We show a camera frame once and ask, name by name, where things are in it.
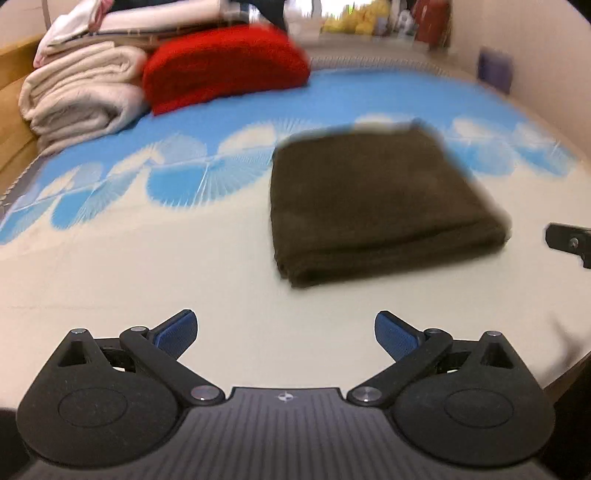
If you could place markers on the stack of folded bedding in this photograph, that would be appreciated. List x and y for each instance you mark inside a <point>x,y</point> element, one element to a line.
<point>138,18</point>

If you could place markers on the dark blue plush toy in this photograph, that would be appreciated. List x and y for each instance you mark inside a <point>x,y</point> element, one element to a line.
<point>272,13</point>

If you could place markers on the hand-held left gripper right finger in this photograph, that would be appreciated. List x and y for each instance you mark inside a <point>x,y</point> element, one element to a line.
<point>393,333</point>

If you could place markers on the folded red blanket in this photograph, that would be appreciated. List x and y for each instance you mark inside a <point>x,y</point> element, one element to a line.
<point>221,67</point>

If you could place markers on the blue and white bed sheet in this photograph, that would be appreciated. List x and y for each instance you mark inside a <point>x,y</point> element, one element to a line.
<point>138,258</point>

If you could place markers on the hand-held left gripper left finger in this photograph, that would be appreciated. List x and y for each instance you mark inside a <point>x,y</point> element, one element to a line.
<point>178,331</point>

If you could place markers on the wooden bed frame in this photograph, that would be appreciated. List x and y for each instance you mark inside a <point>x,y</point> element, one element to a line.
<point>11,115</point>

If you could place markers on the folded white blanket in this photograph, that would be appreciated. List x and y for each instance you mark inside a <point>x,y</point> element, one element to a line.
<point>78,90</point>

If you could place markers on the yellow plush toy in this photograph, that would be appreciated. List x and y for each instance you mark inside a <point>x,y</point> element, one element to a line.
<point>358,19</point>

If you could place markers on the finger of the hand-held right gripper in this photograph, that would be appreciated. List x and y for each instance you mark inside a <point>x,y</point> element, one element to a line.
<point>570,240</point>

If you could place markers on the purple box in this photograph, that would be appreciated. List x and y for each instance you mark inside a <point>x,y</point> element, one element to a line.
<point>495,69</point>

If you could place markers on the white window sill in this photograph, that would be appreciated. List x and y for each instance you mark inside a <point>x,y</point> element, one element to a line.
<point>369,48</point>

